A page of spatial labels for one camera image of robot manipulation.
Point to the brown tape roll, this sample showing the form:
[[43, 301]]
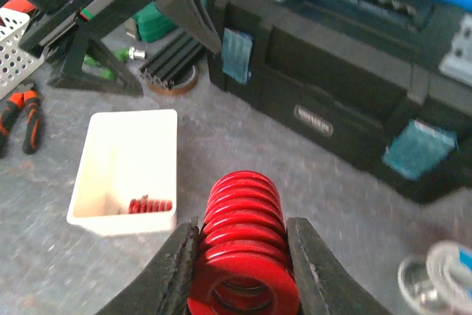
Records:
[[185, 83]]

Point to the white spring tray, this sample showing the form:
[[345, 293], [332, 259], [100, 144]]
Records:
[[126, 155]]

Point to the black tool box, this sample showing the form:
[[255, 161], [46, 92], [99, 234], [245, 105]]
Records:
[[384, 84]]

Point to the red spring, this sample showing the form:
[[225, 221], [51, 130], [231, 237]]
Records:
[[146, 205], [244, 264]]

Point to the black battery holder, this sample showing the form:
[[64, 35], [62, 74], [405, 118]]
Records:
[[173, 60]]

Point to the green plastic case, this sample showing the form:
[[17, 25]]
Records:
[[152, 25]]

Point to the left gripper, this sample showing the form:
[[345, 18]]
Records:
[[91, 20]]

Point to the white perforated basket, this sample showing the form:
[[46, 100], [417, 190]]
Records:
[[16, 65]]

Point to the green toy drill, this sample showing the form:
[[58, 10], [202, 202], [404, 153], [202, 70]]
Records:
[[122, 55]]

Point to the solder wire spool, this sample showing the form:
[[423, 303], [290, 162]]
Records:
[[439, 282]]

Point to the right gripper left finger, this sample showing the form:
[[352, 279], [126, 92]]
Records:
[[163, 286]]

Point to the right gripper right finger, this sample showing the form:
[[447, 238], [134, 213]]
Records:
[[324, 286]]

